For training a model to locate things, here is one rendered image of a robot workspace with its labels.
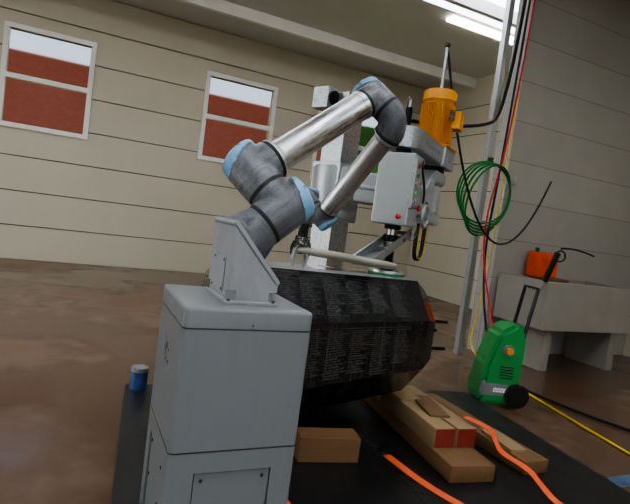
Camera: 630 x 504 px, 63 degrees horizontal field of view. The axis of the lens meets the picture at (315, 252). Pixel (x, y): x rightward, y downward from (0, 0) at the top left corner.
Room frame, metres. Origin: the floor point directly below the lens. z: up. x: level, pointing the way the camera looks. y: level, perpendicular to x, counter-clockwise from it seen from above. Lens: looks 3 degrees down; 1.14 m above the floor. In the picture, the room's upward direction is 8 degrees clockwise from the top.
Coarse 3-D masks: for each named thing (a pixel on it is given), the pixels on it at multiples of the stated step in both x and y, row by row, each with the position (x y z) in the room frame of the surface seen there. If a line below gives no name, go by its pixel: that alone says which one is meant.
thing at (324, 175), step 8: (320, 168) 3.63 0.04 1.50; (328, 168) 3.59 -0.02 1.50; (336, 168) 3.58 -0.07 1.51; (344, 168) 3.58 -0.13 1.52; (320, 176) 3.62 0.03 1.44; (328, 176) 3.59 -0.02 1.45; (336, 176) 3.58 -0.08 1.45; (368, 176) 3.64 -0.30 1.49; (376, 176) 3.63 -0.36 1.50; (312, 184) 3.70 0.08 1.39; (320, 184) 3.62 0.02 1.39; (328, 184) 3.59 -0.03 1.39; (368, 184) 3.64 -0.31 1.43; (320, 192) 3.61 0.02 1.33; (328, 192) 3.58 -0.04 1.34; (360, 192) 3.64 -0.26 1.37; (368, 192) 3.64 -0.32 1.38; (352, 200) 3.64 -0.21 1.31; (360, 200) 3.64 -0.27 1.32; (368, 200) 3.63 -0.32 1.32
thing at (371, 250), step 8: (400, 232) 3.26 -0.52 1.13; (408, 232) 3.19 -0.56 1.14; (416, 232) 3.22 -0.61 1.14; (376, 240) 3.01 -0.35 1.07; (400, 240) 3.06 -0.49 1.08; (368, 248) 2.90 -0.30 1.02; (376, 248) 2.99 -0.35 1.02; (384, 248) 2.99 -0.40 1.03; (392, 248) 2.94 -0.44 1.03; (368, 256) 2.84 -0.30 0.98; (376, 256) 2.71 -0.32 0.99; (384, 256) 2.83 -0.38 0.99; (360, 264) 2.71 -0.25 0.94
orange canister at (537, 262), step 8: (536, 248) 5.33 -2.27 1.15; (528, 256) 5.37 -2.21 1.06; (536, 256) 5.28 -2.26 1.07; (544, 256) 5.28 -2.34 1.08; (552, 256) 5.33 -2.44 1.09; (528, 264) 5.36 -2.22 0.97; (536, 264) 5.27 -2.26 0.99; (544, 264) 5.29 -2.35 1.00; (528, 272) 5.34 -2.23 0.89; (536, 272) 5.26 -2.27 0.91; (544, 272) 5.30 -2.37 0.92; (552, 272) 5.35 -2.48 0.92; (552, 280) 5.31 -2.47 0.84; (560, 280) 5.36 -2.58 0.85
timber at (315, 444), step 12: (300, 432) 2.37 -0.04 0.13; (312, 432) 2.39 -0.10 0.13; (324, 432) 2.41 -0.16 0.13; (336, 432) 2.43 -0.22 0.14; (348, 432) 2.45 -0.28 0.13; (300, 444) 2.32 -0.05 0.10; (312, 444) 2.33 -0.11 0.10; (324, 444) 2.35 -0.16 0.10; (336, 444) 2.36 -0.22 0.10; (348, 444) 2.38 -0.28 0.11; (300, 456) 2.32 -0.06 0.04; (312, 456) 2.34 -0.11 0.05; (324, 456) 2.35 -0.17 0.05; (336, 456) 2.37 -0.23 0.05; (348, 456) 2.38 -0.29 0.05
